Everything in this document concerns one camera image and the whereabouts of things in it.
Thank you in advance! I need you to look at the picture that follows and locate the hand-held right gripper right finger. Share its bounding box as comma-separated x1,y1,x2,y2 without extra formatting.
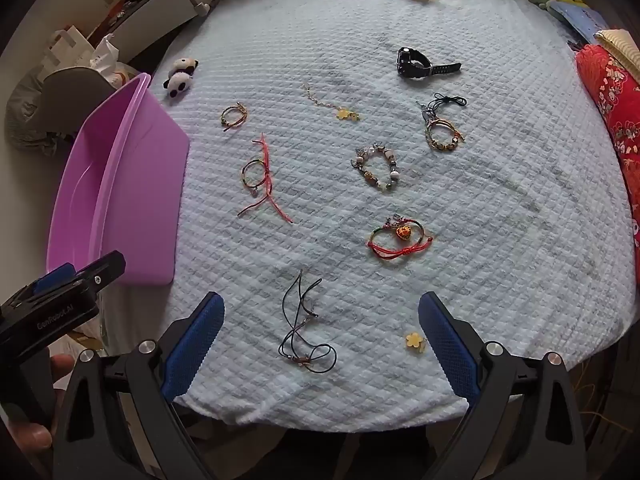
417,291,589,480

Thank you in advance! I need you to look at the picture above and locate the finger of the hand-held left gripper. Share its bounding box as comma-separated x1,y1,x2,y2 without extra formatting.
74,251,127,291
0,265,77,312

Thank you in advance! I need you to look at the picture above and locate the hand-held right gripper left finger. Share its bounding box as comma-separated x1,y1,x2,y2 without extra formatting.
50,291,226,480

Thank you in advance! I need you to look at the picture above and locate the purple plastic bin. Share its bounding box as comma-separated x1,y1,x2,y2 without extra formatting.
46,72,191,287

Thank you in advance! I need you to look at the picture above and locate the chunky beaded charm bracelet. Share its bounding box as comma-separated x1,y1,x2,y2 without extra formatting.
351,144,403,192

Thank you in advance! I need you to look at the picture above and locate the multicoloured braided bracelet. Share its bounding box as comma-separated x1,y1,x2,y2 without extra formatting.
425,116,467,152

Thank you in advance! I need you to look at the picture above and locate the person's left hand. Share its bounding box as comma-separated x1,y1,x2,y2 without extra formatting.
0,352,77,480

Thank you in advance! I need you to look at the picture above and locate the pale quilted blanket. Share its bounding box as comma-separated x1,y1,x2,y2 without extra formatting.
102,0,637,432

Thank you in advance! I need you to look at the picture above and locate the grey chair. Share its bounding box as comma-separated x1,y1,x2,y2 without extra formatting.
4,65,120,150

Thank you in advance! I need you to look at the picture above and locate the panda plush toy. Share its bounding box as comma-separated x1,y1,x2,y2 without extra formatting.
163,57,200,98

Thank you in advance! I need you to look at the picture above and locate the white plastic bag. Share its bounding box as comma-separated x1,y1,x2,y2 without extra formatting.
89,34,125,88

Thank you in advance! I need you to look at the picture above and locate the white paper bag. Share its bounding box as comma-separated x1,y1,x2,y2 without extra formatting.
41,25,97,73

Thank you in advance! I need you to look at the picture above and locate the white shelf unit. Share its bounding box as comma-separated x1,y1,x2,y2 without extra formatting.
87,0,212,63

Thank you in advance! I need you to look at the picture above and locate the black wristwatch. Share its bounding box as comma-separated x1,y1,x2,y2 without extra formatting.
397,46,462,79

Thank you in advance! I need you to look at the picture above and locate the red floral cloth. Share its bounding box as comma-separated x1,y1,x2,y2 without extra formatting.
575,44,640,251

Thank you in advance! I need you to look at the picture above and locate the yellow knitted cloth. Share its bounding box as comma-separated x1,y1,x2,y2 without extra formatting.
594,29,640,71

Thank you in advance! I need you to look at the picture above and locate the blue flat item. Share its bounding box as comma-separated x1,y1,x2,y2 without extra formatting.
546,0,612,46

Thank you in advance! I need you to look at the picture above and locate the black cord necklace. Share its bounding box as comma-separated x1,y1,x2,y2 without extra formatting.
279,269,338,375

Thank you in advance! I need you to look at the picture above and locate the red bracelet with heart charm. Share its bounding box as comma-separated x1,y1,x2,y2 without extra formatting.
367,215,435,262

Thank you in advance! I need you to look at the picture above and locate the red cord bracelet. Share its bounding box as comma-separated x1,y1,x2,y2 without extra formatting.
237,133,294,225

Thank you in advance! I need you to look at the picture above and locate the small red gold bracelet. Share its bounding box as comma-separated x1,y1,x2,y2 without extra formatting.
221,102,249,132

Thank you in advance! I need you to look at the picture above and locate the black cord key charm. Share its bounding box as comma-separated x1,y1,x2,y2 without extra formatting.
417,92,467,122

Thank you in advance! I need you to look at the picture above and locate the gold chain with yellow charms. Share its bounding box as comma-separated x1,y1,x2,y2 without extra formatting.
302,85,362,122

